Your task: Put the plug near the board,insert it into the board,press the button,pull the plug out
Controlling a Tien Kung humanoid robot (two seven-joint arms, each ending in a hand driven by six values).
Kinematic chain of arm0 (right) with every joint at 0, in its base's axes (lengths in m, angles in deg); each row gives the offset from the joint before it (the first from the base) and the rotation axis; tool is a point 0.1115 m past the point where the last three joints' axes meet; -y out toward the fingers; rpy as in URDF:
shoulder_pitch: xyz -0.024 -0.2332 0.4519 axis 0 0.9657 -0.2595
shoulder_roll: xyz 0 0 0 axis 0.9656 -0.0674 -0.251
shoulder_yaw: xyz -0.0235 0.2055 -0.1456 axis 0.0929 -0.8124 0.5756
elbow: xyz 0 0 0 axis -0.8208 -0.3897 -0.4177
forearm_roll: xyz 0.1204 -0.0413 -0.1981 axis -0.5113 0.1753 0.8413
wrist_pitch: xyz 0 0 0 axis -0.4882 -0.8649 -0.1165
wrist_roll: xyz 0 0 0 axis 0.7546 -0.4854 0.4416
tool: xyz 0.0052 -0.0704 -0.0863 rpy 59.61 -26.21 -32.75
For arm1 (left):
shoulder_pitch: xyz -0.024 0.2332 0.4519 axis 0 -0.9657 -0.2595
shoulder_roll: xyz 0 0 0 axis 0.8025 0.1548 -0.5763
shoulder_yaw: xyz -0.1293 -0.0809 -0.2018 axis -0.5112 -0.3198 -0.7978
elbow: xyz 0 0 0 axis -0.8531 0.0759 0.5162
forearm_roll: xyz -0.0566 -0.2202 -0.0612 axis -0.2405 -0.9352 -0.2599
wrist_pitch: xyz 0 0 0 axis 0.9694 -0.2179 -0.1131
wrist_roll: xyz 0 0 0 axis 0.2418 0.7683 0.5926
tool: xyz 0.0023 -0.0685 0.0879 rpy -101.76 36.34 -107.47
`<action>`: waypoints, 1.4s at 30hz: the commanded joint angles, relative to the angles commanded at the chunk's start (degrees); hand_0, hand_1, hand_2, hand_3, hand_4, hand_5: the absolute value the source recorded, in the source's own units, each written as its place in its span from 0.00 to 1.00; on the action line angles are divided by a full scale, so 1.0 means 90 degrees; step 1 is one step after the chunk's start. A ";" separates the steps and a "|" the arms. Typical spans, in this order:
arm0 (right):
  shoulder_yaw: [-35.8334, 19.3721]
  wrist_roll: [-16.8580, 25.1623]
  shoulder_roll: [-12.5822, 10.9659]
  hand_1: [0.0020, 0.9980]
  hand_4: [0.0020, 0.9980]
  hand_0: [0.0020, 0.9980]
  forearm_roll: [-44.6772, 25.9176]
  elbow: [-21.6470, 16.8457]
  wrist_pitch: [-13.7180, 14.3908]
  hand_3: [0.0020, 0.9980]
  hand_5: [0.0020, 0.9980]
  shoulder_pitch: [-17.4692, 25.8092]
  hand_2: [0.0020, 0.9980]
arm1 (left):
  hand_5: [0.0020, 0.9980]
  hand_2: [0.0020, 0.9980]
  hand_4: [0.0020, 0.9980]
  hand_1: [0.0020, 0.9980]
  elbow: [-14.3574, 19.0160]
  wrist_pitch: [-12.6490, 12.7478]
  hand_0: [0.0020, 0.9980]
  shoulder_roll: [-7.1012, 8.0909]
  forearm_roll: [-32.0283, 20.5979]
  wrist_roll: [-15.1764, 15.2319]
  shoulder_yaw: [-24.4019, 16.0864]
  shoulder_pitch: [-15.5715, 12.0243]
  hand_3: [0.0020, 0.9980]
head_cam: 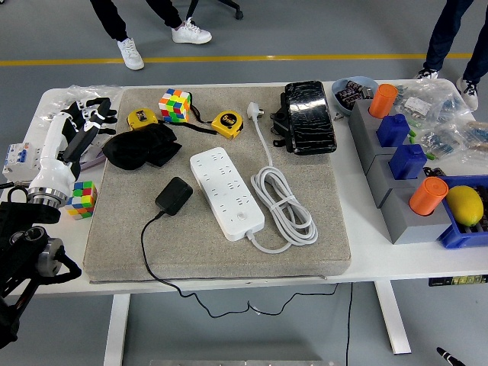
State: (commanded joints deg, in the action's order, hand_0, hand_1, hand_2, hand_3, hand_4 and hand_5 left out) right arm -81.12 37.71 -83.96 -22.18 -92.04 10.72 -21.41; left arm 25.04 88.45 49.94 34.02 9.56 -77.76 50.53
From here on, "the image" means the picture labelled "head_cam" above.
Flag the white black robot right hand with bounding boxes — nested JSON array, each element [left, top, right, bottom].
[[436, 346, 465, 366]]

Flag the black bracket device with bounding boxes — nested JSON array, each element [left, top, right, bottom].
[[268, 92, 294, 149]]

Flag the large colourful puzzle cube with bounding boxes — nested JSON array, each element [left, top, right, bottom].
[[159, 88, 192, 124]]

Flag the white circuit breaker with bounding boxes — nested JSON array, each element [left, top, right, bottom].
[[2, 140, 43, 183]]

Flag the black hanging cable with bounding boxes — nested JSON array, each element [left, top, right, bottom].
[[345, 282, 354, 366]]

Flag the small colourful puzzle cube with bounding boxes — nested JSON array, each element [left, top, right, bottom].
[[64, 180, 98, 221]]

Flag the grey holder block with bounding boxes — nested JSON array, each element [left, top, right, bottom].
[[348, 99, 400, 175], [364, 151, 429, 210], [380, 181, 455, 246]]

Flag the white power strip with cable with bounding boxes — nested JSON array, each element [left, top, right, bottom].
[[189, 101, 319, 255]]

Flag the blue plastic bin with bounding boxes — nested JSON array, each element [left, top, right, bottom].
[[436, 175, 488, 250]]

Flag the black cloth pouch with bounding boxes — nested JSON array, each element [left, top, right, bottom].
[[101, 123, 183, 171]]

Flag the plain yellow tape measure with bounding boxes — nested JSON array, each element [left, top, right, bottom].
[[127, 108, 159, 132]]

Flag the blue plastic block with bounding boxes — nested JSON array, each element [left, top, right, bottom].
[[388, 144, 428, 181], [376, 114, 411, 148]]

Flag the clear bag of metal parts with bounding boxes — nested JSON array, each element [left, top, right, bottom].
[[47, 85, 123, 115]]

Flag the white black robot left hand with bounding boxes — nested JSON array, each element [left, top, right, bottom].
[[32, 97, 118, 194]]

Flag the black office chair base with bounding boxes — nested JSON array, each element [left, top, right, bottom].
[[211, 0, 245, 21]]

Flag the black table control panel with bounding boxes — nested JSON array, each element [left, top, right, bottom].
[[428, 274, 488, 287]]

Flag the person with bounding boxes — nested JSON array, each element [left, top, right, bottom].
[[415, 0, 488, 110], [89, 0, 213, 72]]

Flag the white table leg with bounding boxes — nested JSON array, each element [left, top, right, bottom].
[[103, 293, 131, 366], [374, 281, 413, 355]]

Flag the black plug with cord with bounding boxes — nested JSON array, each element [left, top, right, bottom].
[[140, 176, 340, 318]]

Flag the yellow tape measure with strap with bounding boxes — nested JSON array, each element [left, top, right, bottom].
[[189, 101, 245, 140]]

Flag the grey-brown mat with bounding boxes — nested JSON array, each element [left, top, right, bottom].
[[82, 85, 352, 285]]

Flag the black capacitors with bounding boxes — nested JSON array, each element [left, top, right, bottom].
[[337, 79, 377, 104]]

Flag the glossy black case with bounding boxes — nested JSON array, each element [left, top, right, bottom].
[[284, 80, 339, 156]]

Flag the orange cylinder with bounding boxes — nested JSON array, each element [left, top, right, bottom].
[[368, 83, 399, 119], [409, 176, 450, 217]]

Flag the yellow lemon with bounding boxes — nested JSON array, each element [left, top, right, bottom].
[[445, 185, 485, 227]]

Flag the light blue bowl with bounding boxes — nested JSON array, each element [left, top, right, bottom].
[[330, 77, 379, 116]]

